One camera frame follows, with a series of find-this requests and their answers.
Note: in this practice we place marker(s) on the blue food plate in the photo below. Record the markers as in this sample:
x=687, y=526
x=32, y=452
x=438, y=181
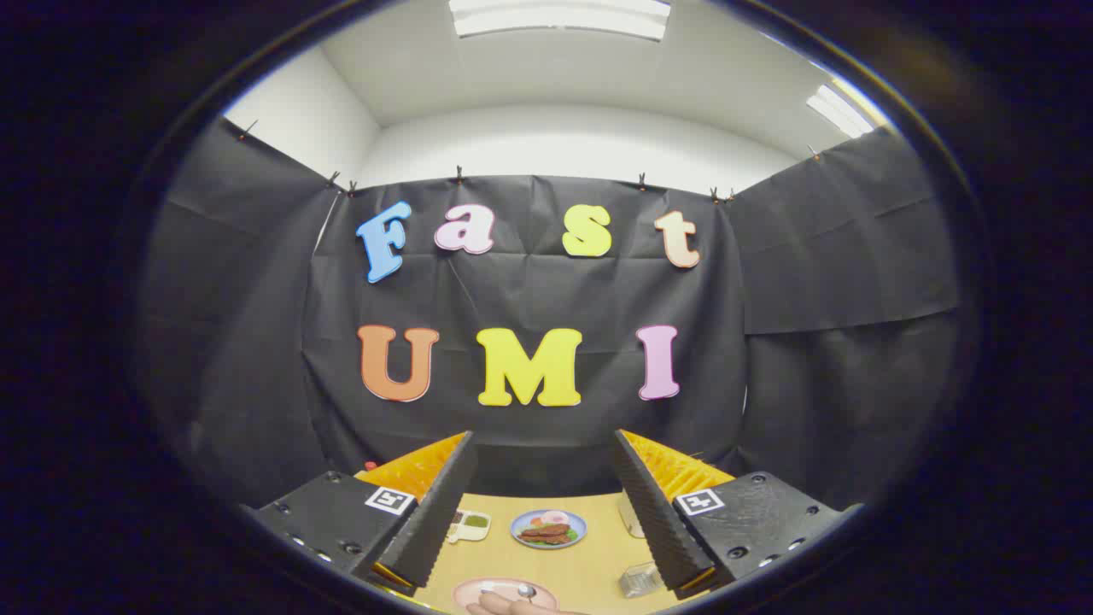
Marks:
x=525, y=518

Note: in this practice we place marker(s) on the pink ham slice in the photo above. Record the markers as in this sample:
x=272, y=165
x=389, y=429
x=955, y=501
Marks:
x=555, y=518

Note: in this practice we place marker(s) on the white toaster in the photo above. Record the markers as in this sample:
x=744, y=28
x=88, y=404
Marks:
x=632, y=517

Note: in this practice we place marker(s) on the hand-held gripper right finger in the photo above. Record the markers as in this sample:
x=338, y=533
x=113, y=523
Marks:
x=653, y=512

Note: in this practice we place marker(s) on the white divided seasoning tray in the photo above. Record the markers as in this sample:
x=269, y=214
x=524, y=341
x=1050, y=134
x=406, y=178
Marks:
x=470, y=525

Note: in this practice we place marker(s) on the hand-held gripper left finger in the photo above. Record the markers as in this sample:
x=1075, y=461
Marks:
x=440, y=512

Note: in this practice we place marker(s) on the brown grilled sausage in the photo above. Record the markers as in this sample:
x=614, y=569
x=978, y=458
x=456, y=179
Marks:
x=542, y=539
x=546, y=530

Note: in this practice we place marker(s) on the pink round plate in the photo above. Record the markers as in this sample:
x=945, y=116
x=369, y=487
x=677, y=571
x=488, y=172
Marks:
x=478, y=589

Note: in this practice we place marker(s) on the long ceiling light panel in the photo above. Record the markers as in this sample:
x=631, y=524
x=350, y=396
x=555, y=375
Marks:
x=559, y=17

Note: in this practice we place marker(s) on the small ceiling light panel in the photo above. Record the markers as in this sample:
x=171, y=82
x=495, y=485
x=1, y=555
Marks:
x=841, y=111

